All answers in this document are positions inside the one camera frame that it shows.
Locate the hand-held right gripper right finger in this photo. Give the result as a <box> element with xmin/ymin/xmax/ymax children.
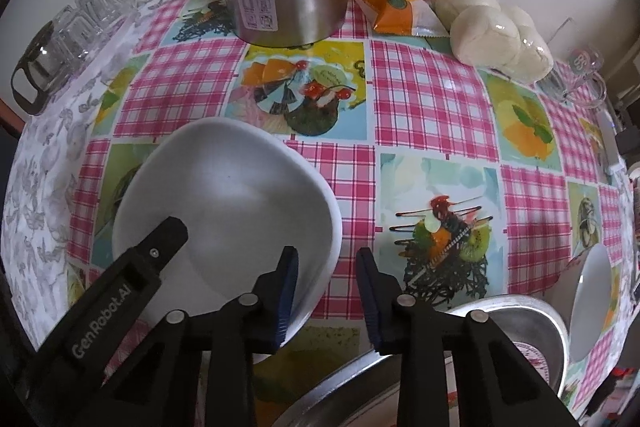
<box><xmin>355</xmin><ymin>248</ymin><xmax>566</xmax><ymax>427</ymax></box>

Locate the clear glass mug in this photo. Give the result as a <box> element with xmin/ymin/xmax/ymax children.
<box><xmin>537</xmin><ymin>17</ymin><xmax>608</xmax><ymax>108</ymax></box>

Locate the round steel plate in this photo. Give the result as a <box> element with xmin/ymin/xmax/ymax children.
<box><xmin>272</xmin><ymin>294</ymin><xmax>571</xmax><ymax>427</ymax></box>

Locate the white slim object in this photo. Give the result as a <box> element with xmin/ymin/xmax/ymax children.
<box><xmin>597</xmin><ymin>107</ymin><xmax>623</xmax><ymax>172</ymax></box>

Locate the small white round bowl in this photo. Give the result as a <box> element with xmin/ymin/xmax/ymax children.
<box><xmin>569</xmin><ymin>243</ymin><xmax>613</xmax><ymax>363</ymax></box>

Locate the glass coffee pot black handle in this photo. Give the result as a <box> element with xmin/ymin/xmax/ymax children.
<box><xmin>11</xmin><ymin>21</ymin><xmax>76</xmax><ymax>115</ymax></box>

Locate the white square bowl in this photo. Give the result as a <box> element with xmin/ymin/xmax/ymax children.
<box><xmin>111</xmin><ymin>117</ymin><xmax>343</xmax><ymax>365</ymax></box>

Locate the clear drinking glass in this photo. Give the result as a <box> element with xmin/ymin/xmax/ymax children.
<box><xmin>55</xmin><ymin>9</ymin><xmax>103</xmax><ymax>62</ymax></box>
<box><xmin>77</xmin><ymin>0</ymin><xmax>136</xmax><ymax>28</ymax></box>

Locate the bag of white steamed buns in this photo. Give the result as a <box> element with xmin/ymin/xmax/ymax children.
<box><xmin>430</xmin><ymin>0</ymin><xmax>555</xmax><ymax>84</ymax></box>

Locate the pink chequered fruit tablecloth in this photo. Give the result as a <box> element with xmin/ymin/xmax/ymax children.
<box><xmin>65</xmin><ymin>0</ymin><xmax>638</xmax><ymax>427</ymax></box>

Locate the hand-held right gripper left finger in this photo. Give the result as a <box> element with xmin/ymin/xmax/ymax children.
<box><xmin>97</xmin><ymin>246</ymin><xmax>300</xmax><ymax>427</ymax></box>

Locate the reddish wooden chair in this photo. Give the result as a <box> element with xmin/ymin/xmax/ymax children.
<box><xmin>0</xmin><ymin>99</ymin><xmax>21</xmax><ymax>138</ymax></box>

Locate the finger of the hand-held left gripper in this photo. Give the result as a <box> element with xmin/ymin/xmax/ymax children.
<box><xmin>131</xmin><ymin>217</ymin><xmax>189</xmax><ymax>280</ymax></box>

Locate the floral red-rimmed bowl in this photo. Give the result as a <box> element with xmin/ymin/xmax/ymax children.
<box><xmin>512</xmin><ymin>339</ymin><xmax>557</xmax><ymax>390</ymax></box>

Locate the grey floral cloth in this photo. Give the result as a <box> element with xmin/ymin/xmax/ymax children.
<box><xmin>0</xmin><ymin>0</ymin><xmax>166</xmax><ymax>353</ymax></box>

